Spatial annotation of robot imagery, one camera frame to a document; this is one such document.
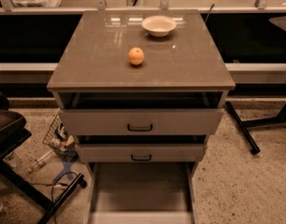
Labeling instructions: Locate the grey drawer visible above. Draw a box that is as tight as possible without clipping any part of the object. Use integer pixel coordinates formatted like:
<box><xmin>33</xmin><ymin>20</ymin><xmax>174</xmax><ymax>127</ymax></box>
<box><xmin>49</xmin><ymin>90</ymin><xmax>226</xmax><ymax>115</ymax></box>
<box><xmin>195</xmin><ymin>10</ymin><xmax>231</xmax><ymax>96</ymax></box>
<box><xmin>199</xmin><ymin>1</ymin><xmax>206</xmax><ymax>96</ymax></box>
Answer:
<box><xmin>77</xmin><ymin>135</ymin><xmax>206</xmax><ymax>162</ymax></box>
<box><xmin>86</xmin><ymin>162</ymin><xmax>197</xmax><ymax>224</ymax></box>
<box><xmin>56</xmin><ymin>92</ymin><xmax>225</xmax><ymax>136</ymax></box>

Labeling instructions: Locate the grey drawer cabinet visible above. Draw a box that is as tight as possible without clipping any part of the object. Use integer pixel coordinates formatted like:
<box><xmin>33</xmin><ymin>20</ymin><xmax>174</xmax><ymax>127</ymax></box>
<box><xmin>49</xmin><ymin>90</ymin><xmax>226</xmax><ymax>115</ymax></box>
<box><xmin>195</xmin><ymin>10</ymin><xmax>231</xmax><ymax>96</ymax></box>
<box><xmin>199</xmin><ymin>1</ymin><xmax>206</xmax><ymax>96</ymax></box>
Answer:
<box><xmin>48</xmin><ymin>10</ymin><xmax>235</xmax><ymax>224</ymax></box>

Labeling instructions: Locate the orange fruit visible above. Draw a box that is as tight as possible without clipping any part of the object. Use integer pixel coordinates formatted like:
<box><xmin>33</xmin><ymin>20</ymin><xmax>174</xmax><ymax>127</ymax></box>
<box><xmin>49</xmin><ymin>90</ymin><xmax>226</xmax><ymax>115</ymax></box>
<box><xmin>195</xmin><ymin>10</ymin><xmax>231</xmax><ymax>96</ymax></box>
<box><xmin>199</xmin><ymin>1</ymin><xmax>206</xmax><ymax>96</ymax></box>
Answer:
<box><xmin>128</xmin><ymin>48</ymin><xmax>145</xmax><ymax>65</ymax></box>

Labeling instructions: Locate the white paper bowl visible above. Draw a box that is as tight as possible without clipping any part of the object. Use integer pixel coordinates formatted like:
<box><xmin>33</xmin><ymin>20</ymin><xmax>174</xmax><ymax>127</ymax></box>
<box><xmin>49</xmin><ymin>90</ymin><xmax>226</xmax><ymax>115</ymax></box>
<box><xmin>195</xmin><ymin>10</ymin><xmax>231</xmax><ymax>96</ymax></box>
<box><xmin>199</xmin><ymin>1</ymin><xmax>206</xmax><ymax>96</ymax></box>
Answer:
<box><xmin>141</xmin><ymin>16</ymin><xmax>177</xmax><ymax>37</ymax></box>

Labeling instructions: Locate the clear plastic bottle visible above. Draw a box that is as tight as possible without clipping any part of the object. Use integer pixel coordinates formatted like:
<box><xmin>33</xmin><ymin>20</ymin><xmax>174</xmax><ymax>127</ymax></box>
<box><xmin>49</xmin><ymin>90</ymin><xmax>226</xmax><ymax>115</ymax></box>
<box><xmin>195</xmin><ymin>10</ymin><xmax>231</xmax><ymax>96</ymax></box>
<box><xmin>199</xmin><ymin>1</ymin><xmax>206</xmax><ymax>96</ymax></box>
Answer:
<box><xmin>28</xmin><ymin>149</ymin><xmax>55</xmax><ymax>174</ymax></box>

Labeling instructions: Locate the black tray on stand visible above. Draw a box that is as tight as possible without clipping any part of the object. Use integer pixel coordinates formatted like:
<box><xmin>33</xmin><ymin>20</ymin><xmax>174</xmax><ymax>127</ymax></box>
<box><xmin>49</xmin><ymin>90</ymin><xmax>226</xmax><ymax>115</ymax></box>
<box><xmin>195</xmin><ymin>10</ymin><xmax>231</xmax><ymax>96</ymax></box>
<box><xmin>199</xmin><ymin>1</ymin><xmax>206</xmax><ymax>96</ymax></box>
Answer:
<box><xmin>0</xmin><ymin>93</ymin><xmax>26</xmax><ymax>146</ymax></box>

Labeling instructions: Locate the black table leg stand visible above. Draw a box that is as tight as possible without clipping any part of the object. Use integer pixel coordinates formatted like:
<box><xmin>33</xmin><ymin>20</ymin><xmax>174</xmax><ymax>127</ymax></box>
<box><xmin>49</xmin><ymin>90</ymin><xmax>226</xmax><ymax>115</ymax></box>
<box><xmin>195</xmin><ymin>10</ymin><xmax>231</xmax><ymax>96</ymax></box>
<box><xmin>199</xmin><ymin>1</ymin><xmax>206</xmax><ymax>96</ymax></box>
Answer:
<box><xmin>225</xmin><ymin>102</ymin><xmax>286</xmax><ymax>155</ymax></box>

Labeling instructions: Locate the wire mesh basket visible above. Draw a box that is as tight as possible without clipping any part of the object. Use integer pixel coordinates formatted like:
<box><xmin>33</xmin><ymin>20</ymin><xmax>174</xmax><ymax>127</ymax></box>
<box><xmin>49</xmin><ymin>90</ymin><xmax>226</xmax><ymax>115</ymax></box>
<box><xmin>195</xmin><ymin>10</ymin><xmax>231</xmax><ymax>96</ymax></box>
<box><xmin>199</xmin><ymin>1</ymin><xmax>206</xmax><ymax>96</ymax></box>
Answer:
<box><xmin>43</xmin><ymin>115</ymin><xmax>77</xmax><ymax>157</ymax></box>

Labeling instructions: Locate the black cable on floor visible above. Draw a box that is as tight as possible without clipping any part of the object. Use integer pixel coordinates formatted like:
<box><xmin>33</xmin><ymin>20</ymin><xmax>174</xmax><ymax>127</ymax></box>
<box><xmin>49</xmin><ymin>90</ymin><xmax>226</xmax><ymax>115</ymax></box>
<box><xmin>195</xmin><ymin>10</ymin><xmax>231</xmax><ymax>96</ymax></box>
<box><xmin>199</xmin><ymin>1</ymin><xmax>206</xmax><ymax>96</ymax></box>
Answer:
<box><xmin>27</xmin><ymin>171</ymin><xmax>79</xmax><ymax>224</ymax></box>

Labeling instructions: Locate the black left stand frame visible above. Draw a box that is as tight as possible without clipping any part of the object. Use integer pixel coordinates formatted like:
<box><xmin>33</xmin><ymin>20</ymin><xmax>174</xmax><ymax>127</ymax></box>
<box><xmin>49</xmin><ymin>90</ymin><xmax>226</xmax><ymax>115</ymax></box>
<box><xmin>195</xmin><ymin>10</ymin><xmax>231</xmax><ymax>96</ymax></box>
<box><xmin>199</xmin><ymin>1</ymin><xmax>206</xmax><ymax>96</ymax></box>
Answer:
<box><xmin>0</xmin><ymin>131</ymin><xmax>88</xmax><ymax>224</ymax></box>

